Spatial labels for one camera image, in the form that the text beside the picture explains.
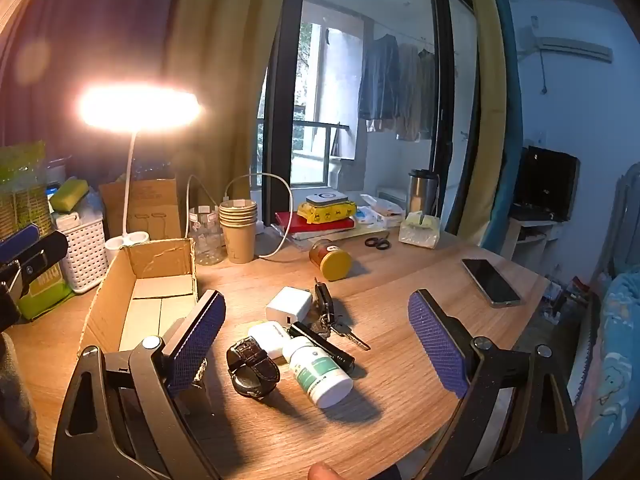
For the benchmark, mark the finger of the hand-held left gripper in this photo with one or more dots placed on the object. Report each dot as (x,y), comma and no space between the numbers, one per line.
(20,241)

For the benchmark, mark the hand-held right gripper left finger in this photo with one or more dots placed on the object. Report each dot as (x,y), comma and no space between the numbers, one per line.
(195,340)

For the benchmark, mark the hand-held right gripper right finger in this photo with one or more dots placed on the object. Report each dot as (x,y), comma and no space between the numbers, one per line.
(435,345)

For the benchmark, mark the white earbuds case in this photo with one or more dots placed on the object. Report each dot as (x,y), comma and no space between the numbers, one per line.
(265,335)

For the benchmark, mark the cardboard box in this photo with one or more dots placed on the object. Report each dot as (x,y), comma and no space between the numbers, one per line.
(150,265)

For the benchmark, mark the white wall charger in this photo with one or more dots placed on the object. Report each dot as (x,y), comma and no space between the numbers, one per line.
(287,305)

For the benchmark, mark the black flashlight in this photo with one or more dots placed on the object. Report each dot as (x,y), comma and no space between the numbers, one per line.
(320,345)

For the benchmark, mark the white pill bottle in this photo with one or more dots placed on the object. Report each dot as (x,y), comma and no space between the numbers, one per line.
(320,375)

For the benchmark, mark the black car key bunch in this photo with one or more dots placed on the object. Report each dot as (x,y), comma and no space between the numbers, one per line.
(324,300)

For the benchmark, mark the glass jar yellow lid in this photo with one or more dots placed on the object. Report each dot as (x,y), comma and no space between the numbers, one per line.
(332,262)

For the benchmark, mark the person's left forearm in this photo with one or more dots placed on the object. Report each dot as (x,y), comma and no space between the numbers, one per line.
(15,395)

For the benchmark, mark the person's right hand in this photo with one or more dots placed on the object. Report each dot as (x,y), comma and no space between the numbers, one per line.
(326,472)

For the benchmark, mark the green paper cup packet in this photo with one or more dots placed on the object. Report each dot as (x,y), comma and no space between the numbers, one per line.
(25,200)

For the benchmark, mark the white napkin pack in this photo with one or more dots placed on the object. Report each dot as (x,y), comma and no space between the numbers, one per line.
(67,219)

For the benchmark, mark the white plastic basket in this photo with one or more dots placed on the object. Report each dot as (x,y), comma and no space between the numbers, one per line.
(85,260)

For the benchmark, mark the yellow green sponge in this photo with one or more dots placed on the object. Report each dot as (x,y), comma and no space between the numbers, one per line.
(70,195)

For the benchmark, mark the clear plastic bag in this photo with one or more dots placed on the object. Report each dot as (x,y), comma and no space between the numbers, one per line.
(92,207)

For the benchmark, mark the black smartphone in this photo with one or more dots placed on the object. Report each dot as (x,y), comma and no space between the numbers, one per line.
(490,282)

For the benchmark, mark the stack of paper cups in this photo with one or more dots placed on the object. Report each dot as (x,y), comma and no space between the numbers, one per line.
(239,240)

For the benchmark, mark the black scissors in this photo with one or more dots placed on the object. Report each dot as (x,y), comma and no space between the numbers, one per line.
(382,245)

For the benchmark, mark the clear tissue pack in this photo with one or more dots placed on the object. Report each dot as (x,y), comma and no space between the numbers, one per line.
(417,232)

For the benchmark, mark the brown lamp packaging box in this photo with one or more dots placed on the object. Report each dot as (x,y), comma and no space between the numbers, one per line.
(150,205)

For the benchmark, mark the white television stand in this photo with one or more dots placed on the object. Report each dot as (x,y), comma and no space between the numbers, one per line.
(530,240)

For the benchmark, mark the clear document folder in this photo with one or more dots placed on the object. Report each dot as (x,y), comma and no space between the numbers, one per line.
(345,234)

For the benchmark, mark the blue white packet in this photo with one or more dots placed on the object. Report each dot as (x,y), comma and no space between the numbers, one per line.
(362,217)

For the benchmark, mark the white medicine box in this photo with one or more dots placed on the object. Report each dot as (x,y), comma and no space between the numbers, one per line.
(382,205)

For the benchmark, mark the red book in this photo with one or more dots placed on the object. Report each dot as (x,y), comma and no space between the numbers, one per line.
(290,221)

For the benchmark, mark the steel thermos cup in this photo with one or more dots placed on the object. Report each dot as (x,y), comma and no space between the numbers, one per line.
(420,190)

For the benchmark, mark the yellow printed pack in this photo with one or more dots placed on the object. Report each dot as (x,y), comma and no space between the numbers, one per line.
(330,214)

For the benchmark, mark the teal curtain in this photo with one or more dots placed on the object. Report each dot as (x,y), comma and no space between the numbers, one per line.
(507,185)

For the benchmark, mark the white desk lamp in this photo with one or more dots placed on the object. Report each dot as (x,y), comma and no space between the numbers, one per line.
(140,105)

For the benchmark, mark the white round-button device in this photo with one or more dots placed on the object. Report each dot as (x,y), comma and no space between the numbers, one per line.
(325,197)

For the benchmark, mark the black television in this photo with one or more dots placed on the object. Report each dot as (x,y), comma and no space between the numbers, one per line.
(545,185)

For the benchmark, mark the dark purple curtain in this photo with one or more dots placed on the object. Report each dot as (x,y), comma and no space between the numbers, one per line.
(100,20)

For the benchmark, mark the balcony railing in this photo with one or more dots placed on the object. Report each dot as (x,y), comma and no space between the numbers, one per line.
(320,125)

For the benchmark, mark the hanging grey garment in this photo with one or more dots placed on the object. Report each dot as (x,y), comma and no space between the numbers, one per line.
(428,95)

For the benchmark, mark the hanging beige garment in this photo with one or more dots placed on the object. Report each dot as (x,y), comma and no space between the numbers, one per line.
(407,95)

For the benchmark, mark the hanging blue shirt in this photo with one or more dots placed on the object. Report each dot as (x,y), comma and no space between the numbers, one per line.
(377,80)

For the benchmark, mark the black sliding glass door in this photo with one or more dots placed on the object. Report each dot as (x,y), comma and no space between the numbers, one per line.
(287,85)

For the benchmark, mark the olive yellow curtain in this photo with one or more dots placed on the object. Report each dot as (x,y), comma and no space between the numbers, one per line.
(225,60)
(492,60)

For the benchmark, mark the white air conditioner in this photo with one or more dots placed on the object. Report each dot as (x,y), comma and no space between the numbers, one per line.
(570,49)

